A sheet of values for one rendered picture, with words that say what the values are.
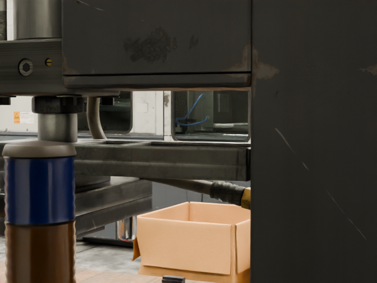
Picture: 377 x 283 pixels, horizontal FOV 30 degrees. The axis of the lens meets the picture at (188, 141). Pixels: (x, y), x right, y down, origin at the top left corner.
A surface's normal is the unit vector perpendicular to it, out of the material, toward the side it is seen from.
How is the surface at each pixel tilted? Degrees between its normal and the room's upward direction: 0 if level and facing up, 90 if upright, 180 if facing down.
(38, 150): 72
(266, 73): 90
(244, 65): 90
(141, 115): 90
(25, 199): 76
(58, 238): 104
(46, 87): 90
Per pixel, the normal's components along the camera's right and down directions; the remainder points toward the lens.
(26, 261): -0.18, 0.29
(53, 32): 0.11, 0.05
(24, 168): -0.18, -0.19
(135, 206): 0.92, 0.02
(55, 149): 0.56, -0.28
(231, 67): -0.38, 0.05
